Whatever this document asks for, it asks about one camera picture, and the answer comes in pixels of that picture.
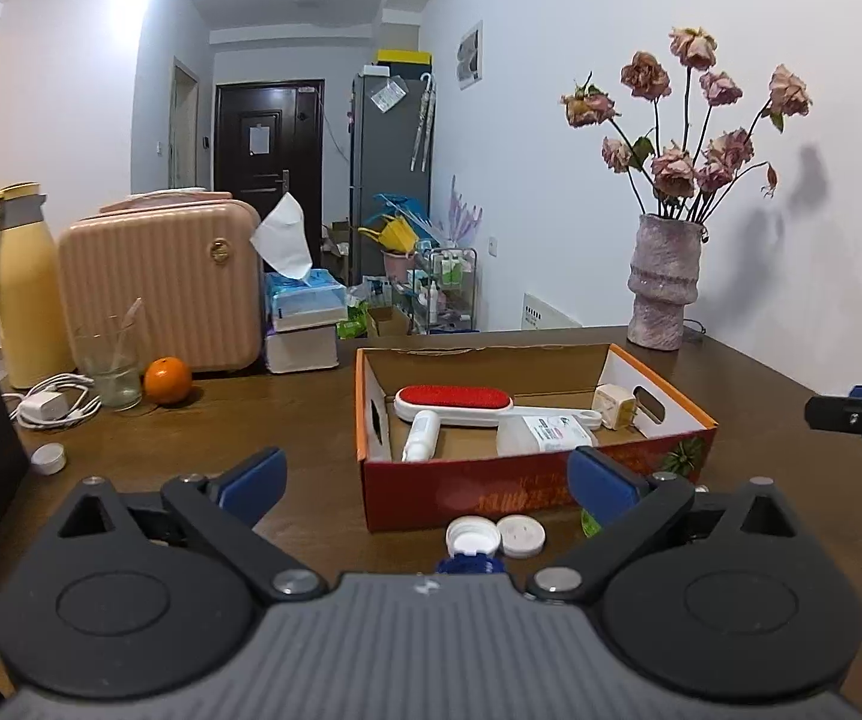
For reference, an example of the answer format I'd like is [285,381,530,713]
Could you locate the white power adapter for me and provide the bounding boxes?
[592,383,637,431]

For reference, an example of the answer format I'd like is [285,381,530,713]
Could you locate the white lid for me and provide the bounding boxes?
[496,515,547,559]

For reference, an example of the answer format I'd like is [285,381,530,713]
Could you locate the white rectangular plastic bottle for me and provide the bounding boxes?
[496,408,603,457]

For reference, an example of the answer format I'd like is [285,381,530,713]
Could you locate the blue plastic lid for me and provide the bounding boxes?
[434,553,506,575]

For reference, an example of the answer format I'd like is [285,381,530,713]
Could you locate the white screw cap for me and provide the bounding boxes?
[445,515,502,557]

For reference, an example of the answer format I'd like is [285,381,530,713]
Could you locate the red white lint brush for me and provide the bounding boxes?
[394,385,603,431]

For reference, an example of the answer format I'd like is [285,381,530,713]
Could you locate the small white spray bottle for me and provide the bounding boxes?
[402,410,441,463]

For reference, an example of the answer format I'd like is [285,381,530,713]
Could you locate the orange fruit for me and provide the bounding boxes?
[143,356,193,406]

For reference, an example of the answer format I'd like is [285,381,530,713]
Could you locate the small white cap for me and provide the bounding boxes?
[31,442,67,476]

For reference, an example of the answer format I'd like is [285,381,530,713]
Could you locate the white tissue box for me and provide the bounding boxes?
[265,325,338,376]

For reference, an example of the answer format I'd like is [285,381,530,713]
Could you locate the red cardboard box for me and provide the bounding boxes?
[355,344,717,533]

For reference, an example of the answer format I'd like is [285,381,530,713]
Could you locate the clear drinking glass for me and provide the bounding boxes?
[73,298,143,411]

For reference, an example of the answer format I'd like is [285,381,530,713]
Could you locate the blue tissue pack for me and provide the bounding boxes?
[250,192,348,333]

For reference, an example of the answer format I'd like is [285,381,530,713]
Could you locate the pink ceramic vase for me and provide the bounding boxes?
[628,215,705,351]

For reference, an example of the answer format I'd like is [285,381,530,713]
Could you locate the pink ribbed suitcase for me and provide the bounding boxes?
[56,190,264,372]

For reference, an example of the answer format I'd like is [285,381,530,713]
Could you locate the yellow thermos jug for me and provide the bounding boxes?
[0,182,74,390]

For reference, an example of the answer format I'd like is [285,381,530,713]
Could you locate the yellow watering can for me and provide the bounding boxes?
[358,215,420,255]

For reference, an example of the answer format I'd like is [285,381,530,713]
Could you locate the dried pink roses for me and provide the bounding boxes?
[559,26,813,227]

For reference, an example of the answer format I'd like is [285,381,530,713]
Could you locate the dark entrance door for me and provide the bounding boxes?
[213,80,324,265]

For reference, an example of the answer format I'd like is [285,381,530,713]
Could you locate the grey refrigerator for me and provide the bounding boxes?
[349,75,431,284]

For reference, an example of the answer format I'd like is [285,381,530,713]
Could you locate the white charger with cable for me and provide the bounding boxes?
[3,372,102,431]

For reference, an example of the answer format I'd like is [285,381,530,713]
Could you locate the wire storage rack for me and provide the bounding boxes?
[410,247,477,335]

